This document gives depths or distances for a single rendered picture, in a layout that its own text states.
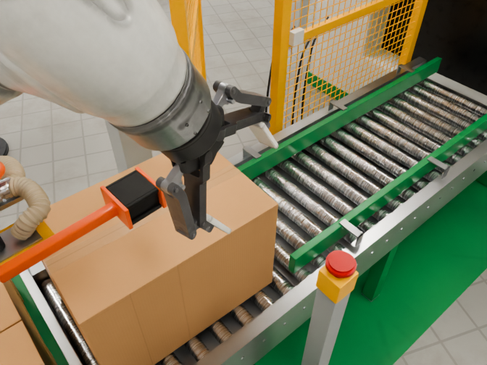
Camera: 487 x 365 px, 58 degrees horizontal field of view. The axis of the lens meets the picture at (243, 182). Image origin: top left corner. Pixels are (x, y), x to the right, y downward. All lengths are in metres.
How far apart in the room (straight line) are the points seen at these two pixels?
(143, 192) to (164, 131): 0.45
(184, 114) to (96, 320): 0.81
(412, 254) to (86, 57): 2.29
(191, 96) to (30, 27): 0.15
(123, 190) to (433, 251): 1.96
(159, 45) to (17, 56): 0.09
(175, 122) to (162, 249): 0.81
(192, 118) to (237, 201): 0.88
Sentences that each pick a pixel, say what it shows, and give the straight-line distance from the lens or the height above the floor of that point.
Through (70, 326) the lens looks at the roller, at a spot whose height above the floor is 0.55.
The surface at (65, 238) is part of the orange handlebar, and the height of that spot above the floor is 1.28.
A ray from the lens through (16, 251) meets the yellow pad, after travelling 0.99.
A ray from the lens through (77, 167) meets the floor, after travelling 2.97.
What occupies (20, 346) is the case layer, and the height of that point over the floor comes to 0.54.
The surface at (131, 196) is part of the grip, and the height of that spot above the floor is 1.30.
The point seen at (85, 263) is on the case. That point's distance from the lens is 1.20.
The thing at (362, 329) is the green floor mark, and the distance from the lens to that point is 2.17.
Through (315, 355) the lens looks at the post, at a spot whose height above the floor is 0.62.
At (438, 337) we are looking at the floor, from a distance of 2.26.
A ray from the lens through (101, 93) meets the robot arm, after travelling 0.33.
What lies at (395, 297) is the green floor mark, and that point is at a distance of 2.30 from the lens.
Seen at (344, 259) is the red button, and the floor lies 1.04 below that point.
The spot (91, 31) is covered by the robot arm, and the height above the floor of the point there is 1.75.
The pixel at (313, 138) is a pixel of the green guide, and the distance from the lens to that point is 2.08.
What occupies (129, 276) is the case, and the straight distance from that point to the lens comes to 1.14.
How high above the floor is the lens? 1.87
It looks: 44 degrees down
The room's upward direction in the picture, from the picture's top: straight up
